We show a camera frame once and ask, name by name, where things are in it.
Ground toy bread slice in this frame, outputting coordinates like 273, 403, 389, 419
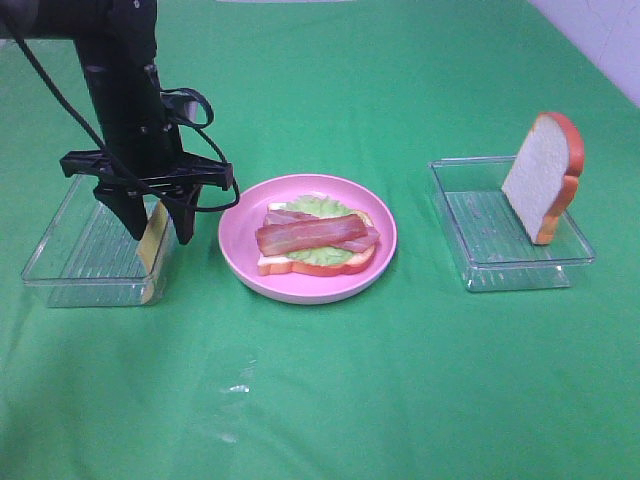
257, 202, 378, 277
501, 112, 585, 245

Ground toy bacon strip front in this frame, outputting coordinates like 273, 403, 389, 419
255, 214, 367, 256

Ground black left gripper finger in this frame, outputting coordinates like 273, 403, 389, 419
93, 184, 148, 240
160, 187, 201, 245

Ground toy bacon strip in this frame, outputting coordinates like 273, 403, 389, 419
263, 210, 379, 253
255, 214, 367, 256

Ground toy yellow cheese slice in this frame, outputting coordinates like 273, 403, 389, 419
136, 202, 169, 305

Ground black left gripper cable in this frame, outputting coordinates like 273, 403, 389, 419
0, 9, 242, 213

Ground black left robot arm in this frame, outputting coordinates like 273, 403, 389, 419
1, 1, 239, 245

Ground clear bread container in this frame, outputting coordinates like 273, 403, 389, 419
428, 156, 596, 293

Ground toy lettuce leaf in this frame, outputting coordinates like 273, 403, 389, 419
284, 194, 355, 266

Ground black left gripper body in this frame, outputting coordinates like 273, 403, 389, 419
59, 92, 235, 195

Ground clear fillings container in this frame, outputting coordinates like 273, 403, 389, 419
22, 176, 176, 308

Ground toy bread slice upright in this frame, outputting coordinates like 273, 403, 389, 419
501, 112, 585, 245

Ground pink round plate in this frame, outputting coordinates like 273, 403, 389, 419
218, 174, 398, 305

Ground clear plastic film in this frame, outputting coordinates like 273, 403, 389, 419
209, 346, 257, 445

